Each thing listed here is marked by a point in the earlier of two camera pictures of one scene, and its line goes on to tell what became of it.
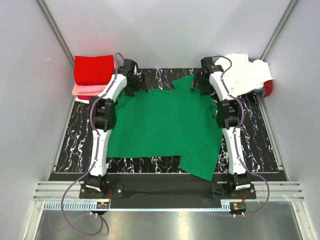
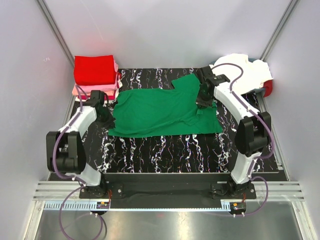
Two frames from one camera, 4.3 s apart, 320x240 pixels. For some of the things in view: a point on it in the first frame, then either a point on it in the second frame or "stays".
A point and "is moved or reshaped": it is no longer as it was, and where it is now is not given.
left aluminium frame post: (57, 31) stays
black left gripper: (140, 87) -> (110, 123)
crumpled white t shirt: (242, 75) stays
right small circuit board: (238, 206) stays
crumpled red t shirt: (268, 85) stays
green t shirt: (180, 122) is moved or reshaped
